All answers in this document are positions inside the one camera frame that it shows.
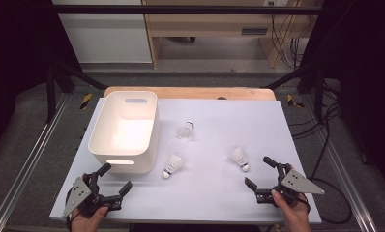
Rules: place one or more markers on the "person's left hand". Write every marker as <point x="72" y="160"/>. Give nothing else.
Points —
<point x="85" y="223"/>

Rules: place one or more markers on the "black curtain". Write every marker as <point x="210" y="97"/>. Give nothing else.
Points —
<point x="16" y="64"/>
<point x="368" y="80"/>

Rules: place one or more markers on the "person's right hand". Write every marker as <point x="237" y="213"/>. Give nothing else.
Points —
<point x="293" y="216"/>

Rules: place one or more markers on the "wooden desk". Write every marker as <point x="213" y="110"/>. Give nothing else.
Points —
<point x="210" y="24"/>

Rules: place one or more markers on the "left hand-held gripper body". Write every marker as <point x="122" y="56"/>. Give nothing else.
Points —
<point x="79" y="195"/>

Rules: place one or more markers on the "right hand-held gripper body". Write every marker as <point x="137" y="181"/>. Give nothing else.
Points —
<point x="298" y="184"/>

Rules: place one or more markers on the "black horizontal frame bar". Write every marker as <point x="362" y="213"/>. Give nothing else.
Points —
<point x="181" y="9"/>

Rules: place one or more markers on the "white cabinet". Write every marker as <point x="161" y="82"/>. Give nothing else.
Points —
<point x="106" y="38"/>

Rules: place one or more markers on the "black metal stand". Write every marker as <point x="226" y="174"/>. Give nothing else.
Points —
<point x="319" y="93"/>
<point x="51" y="96"/>

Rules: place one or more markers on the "aluminium floor rail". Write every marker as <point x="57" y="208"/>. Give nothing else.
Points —
<point x="342" y="174"/>
<point x="26" y="167"/>

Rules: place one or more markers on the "white plastic storage bin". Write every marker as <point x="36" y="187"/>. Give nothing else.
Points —
<point x="126" y="135"/>

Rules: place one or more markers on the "white feather shuttlecock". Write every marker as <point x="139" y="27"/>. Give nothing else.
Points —
<point x="185" y="131"/>
<point x="172" y="165"/>
<point x="240" y="157"/>

